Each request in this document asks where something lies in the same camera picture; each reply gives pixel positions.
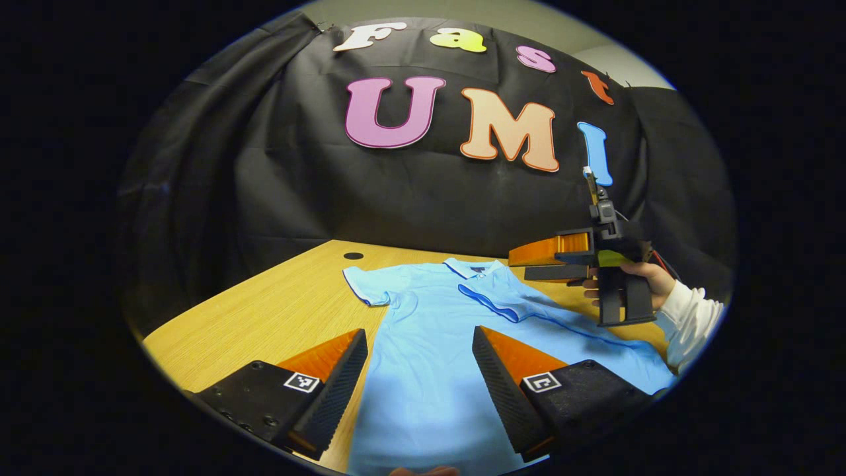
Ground black backdrop cloth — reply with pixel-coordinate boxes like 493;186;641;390
118;10;738;338

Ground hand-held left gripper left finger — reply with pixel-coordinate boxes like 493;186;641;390
185;328;369;461

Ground red gripper cable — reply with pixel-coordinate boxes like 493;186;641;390
648;249;681;282

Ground light blue T-shirt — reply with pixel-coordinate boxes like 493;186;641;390
342;258;678;476

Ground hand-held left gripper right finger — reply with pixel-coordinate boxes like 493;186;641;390
471;325;655;463

